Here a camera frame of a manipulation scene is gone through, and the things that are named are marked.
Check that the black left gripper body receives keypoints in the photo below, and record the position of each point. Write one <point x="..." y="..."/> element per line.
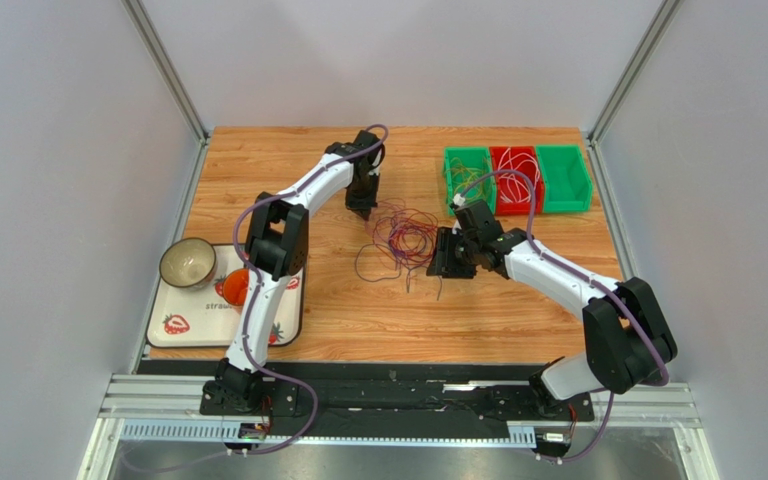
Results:
<point x="368" y="187"/>

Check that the white strawberry print tray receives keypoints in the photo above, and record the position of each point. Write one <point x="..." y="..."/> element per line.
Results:
<point x="202" y="317"/>

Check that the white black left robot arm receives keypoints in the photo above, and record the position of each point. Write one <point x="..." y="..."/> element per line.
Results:
<point x="275" y="250"/>

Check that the clear glass bowl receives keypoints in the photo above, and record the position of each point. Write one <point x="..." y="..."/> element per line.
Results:
<point x="188" y="264"/>

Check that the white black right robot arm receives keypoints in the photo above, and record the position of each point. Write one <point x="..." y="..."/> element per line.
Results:
<point x="627" y="339"/>

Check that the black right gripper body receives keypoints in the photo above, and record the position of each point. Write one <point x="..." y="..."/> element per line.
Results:
<point x="457" y="252"/>

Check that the aluminium frame post right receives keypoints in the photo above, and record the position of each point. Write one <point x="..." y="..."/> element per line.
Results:
<point x="655" y="31"/>

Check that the green storage bin left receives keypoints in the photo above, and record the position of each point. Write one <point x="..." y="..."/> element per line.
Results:
<point x="463" y="165"/>

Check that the aluminium frame post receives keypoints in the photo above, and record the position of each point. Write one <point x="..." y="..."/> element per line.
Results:
<point x="655" y="31"/>
<point x="152" y="41"/>

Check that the green storage bin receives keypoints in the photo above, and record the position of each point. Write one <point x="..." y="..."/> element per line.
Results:
<point x="567" y="183"/>
<point x="463" y="165"/>

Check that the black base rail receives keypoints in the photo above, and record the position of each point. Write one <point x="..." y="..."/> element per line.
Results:
<point x="387" y="401"/>

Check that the aluminium frame post left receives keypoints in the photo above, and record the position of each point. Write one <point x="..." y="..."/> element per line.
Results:
<point x="152" y="41"/>

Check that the green storage bin right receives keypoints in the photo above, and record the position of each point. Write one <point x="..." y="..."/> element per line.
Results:
<point x="567" y="183"/>

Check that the red storage bin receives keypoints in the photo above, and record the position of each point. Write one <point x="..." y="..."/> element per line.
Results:
<point x="513" y="194"/>

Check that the orange transparent cup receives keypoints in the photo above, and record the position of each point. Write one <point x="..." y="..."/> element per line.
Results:
<point x="235" y="287"/>

